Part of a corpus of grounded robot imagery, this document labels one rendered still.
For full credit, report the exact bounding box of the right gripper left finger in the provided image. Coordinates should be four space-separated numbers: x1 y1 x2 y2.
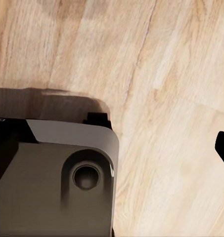
0 131 19 179

